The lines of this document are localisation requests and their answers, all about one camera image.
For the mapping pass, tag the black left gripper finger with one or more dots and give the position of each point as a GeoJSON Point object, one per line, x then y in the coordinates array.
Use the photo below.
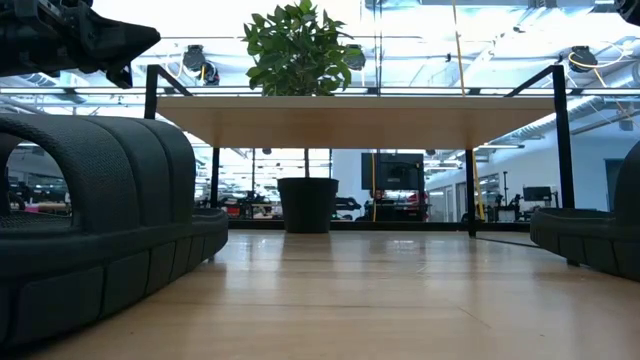
{"type": "Point", "coordinates": [120, 42]}

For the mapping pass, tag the black rubber slide sandal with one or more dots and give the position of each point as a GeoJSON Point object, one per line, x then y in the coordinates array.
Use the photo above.
{"type": "Point", "coordinates": [590, 235]}
{"type": "Point", "coordinates": [100, 200]}

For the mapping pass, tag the wooden shelf with black legs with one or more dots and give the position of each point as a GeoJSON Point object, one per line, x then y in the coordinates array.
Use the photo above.
{"type": "Point", "coordinates": [350, 120]}

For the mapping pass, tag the green potted plant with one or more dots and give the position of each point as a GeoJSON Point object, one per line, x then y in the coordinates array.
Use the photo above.
{"type": "Point", "coordinates": [295, 50]}

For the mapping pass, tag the small black monitor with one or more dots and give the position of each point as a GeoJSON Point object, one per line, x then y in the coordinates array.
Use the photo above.
{"type": "Point", "coordinates": [537, 193]}

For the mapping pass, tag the black monitor screen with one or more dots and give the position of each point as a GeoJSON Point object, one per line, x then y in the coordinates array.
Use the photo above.
{"type": "Point", "coordinates": [395, 170]}

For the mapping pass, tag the black aluminium table frame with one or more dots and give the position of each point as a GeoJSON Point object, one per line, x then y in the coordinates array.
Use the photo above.
{"type": "Point", "coordinates": [400, 226]}

